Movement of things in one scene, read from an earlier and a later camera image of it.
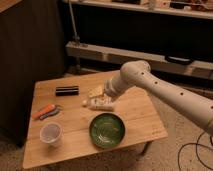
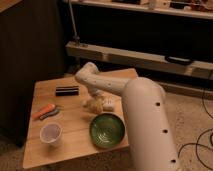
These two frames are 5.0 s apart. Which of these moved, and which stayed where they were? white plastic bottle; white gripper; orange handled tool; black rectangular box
Moved: white gripper
Stayed: orange handled tool; black rectangular box; white plastic bottle
